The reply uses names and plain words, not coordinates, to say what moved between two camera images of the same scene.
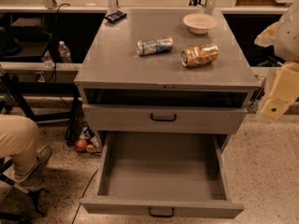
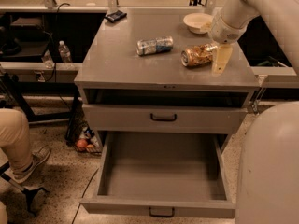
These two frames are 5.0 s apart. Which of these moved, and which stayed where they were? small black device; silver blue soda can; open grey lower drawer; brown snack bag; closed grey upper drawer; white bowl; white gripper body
Moved: white gripper body
Stayed: open grey lower drawer; closed grey upper drawer; silver blue soda can; brown snack bag; small black device; white bowl
